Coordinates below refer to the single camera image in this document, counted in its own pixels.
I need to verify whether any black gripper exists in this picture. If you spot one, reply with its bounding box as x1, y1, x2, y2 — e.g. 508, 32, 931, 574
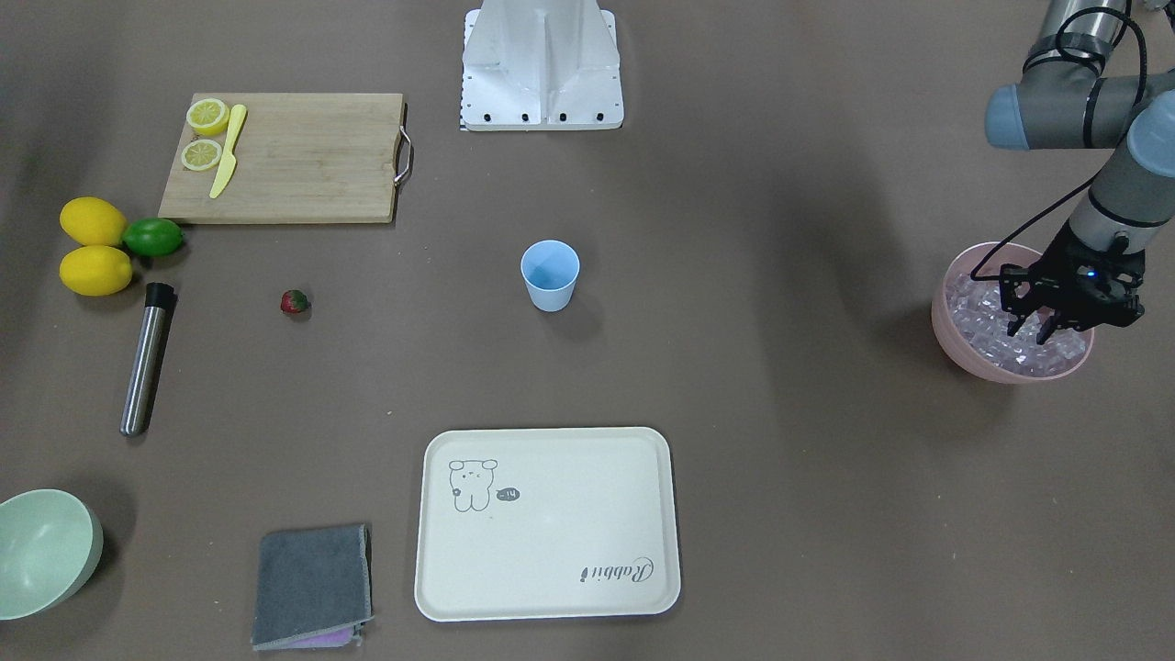
999, 223, 1146, 346

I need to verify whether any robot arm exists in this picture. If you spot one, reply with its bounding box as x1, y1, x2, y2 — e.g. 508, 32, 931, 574
985, 1, 1174, 343

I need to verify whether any clear ice cubes pile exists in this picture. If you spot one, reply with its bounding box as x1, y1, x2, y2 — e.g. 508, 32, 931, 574
946, 274, 1090, 379

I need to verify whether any light blue plastic cup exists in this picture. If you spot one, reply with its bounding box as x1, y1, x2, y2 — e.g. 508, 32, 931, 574
521, 240, 582, 313

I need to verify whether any pink bowl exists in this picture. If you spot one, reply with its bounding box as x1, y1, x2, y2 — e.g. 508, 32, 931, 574
931, 241, 1096, 385

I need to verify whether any cream rabbit tray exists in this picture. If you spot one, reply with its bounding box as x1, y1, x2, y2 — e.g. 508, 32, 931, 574
415, 426, 682, 622

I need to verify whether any red strawberry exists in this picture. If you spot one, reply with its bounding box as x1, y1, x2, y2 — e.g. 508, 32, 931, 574
278, 289, 311, 317

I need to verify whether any grey folded cloth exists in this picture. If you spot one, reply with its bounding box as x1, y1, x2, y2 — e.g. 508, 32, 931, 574
251, 522, 372, 652

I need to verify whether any bamboo cutting board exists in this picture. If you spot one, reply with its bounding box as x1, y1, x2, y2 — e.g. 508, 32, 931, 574
157, 92, 412, 225

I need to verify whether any yellow plastic knife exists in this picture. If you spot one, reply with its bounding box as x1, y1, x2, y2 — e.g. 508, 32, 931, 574
208, 104, 248, 198

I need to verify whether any upper lemon slice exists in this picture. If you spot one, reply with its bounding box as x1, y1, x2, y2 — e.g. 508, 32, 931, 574
184, 97, 230, 137

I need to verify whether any lemon slice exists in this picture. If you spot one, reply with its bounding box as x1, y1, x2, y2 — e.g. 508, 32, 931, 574
184, 97, 230, 137
179, 139, 223, 171

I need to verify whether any lower lemon slice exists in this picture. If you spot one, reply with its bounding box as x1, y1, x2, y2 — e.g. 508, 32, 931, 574
179, 139, 223, 171

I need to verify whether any steel muddler black tip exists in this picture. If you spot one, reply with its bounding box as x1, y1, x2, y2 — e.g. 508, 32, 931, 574
120, 282, 179, 438

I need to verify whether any green lime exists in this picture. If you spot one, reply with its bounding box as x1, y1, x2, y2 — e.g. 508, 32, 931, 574
121, 217, 184, 258

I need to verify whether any lower whole lemon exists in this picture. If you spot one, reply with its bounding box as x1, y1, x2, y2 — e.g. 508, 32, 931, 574
59, 244, 133, 297

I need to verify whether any whole lemon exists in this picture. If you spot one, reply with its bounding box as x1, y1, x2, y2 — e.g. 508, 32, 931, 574
59, 244, 133, 297
59, 196, 129, 247

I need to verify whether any upper whole lemon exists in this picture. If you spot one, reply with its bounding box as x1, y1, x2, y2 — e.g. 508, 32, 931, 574
59, 196, 129, 247

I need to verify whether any light green bowl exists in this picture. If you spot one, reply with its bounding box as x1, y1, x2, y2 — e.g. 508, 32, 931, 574
1, 488, 105, 621

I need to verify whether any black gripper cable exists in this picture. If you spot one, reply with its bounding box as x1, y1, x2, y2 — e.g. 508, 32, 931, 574
969, 7, 1148, 282

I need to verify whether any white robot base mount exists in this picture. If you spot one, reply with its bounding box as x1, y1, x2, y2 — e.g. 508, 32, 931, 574
459, 1, 625, 131

